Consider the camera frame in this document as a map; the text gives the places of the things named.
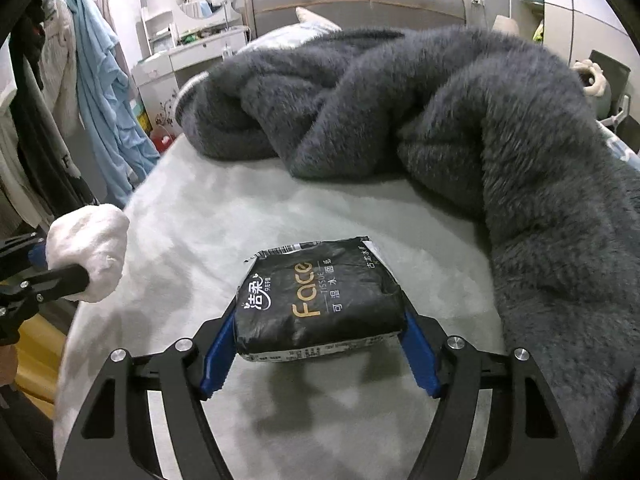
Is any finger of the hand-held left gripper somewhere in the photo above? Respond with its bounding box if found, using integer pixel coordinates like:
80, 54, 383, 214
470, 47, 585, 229
0, 234, 48, 273
0, 264, 91, 346

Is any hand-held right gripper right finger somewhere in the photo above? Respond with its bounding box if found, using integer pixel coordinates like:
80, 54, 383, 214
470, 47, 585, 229
400, 308, 583, 480

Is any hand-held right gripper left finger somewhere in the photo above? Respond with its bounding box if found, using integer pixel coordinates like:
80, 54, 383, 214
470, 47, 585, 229
57, 305, 238, 480

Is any white fluffy cloth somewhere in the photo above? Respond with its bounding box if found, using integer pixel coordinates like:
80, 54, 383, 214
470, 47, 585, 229
46, 204, 131, 303

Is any black tissue pack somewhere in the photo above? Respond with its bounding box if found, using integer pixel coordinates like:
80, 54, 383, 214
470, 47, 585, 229
235, 235, 406, 363

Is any yellow cushion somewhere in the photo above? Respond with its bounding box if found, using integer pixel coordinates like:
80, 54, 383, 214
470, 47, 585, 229
15, 305, 68, 403

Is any dark grey garment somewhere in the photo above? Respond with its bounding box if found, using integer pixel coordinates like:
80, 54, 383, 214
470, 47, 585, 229
10, 72, 98, 208

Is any grey-green bed sheet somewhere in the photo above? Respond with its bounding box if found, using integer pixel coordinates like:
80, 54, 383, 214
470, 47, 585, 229
52, 135, 521, 480

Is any red item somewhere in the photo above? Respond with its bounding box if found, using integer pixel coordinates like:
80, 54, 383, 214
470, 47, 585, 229
151, 129, 175, 155

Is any light blue garment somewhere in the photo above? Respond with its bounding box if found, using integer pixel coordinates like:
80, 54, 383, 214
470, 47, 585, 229
67, 0, 161, 208

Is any white fluffy robe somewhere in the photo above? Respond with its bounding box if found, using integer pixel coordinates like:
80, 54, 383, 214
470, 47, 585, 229
40, 0, 83, 126

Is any white vanity dresser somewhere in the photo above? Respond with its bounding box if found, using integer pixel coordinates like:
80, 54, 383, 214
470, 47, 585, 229
132, 2, 251, 146

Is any black fluffy garment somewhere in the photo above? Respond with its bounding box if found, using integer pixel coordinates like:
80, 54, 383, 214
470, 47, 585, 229
14, 0, 48, 78

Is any dark grey fluffy blanket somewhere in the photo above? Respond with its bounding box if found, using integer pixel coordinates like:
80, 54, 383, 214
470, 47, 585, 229
177, 25, 640, 480

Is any blue patterned quilt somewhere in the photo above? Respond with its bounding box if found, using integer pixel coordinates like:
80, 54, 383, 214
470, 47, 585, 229
237, 24, 346, 56

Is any cream plush toy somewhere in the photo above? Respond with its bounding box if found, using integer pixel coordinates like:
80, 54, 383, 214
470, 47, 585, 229
572, 60, 608, 97

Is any dark chair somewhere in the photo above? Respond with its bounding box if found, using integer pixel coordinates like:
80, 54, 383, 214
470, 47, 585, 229
585, 50, 632, 122

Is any white pillow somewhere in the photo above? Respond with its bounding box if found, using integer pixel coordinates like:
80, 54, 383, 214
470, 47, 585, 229
295, 6, 343, 31

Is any grey padded headboard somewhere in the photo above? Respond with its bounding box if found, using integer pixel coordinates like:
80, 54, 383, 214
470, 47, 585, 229
249, 0, 468, 43

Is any white cabinet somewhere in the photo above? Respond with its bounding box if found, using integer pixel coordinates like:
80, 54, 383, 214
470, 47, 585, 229
510, 0, 640, 68

